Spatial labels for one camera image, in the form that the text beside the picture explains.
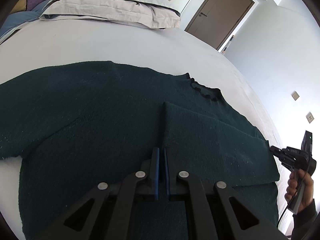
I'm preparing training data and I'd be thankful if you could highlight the dark green knit sweater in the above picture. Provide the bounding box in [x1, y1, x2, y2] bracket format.
[1, 61, 279, 239]

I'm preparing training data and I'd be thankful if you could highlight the dark right sleeve forearm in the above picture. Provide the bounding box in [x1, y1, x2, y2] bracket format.
[291, 199, 319, 240]

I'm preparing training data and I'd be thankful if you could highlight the right hand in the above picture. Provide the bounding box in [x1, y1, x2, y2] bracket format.
[284, 169, 313, 213]

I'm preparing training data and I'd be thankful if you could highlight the brown wooden door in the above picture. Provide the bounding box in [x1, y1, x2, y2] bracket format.
[185, 0, 254, 50]

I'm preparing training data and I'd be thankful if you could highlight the white bed sheet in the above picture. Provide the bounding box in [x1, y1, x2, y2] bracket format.
[1, 20, 285, 239]

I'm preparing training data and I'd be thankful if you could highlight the grey folded duvet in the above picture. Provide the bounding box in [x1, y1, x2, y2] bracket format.
[40, 0, 180, 29]

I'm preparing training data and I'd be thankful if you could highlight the blue pillow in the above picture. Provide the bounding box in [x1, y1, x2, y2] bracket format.
[1, 0, 50, 43]

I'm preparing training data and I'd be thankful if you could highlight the yellow patterned cushion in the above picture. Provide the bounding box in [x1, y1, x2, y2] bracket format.
[10, 0, 27, 14]

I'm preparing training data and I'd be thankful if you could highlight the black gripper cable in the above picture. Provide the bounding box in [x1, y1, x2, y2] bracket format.
[277, 159, 316, 228]

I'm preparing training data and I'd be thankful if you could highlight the lower wall socket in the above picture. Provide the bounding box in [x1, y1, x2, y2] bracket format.
[306, 112, 314, 123]

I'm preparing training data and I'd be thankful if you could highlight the wall socket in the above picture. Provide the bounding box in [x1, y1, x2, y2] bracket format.
[306, 112, 314, 123]
[291, 91, 299, 101]

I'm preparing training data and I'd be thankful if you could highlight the upper wall socket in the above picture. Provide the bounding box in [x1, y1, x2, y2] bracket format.
[291, 91, 299, 101]

